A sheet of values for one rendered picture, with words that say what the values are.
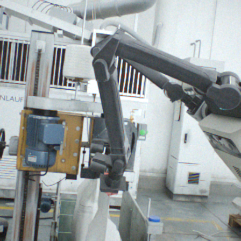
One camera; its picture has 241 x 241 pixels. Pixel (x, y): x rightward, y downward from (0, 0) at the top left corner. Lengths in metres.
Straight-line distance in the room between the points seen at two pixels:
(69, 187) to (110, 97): 3.71
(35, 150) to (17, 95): 2.97
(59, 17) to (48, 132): 2.91
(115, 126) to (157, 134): 4.95
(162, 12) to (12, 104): 2.32
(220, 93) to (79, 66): 0.86
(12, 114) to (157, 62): 3.77
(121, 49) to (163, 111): 5.11
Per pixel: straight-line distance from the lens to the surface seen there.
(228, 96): 1.12
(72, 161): 2.02
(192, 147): 5.76
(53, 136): 1.74
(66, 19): 4.50
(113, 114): 1.24
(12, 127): 4.78
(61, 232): 3.05
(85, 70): 1.79
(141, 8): 4.46
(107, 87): 1.20
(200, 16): 6.48
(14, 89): 4.76
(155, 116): 6.18
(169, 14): 5.28
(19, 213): 2.16
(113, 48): 1.12
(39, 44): 2.05
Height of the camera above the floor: 1.46
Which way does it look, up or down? 3 degrees down
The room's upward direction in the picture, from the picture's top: 6 degrees clockwise
